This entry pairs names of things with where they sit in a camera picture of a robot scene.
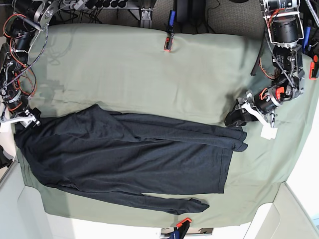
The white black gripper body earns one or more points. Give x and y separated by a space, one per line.
31 118
262 105

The dark long-sleeve T-shirt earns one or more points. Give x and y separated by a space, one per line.
135 160

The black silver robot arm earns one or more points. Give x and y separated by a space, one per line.
283 31

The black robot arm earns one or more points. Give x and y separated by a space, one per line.
29 19

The black object left edge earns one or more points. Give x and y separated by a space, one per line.
4 161

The orange black clamp right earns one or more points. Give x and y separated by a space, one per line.
314 68

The orange black clamp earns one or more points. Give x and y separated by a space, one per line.
314 68
168 42
182 227

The orange black clamp top middle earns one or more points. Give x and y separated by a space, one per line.
168 42

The green table cloth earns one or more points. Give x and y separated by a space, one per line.
126 69

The black power adapter right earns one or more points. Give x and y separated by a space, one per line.
197 8

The black power adapter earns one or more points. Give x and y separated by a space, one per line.
197 8
181 7

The orange black clamp bottom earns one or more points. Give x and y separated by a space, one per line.
182 227

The white power strip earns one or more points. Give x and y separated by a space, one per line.
74 4

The black power adapter left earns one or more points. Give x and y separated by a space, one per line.
181 7

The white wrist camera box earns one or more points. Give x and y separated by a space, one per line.
268 132
5 127

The blue clamp handle top right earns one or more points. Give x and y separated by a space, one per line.
307 31

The blue clamp handle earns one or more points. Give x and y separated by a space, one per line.
307 31
171 18

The blue clamp handle top middle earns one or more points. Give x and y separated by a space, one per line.
171 18

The grey metal table bracket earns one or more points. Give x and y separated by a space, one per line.
146 18

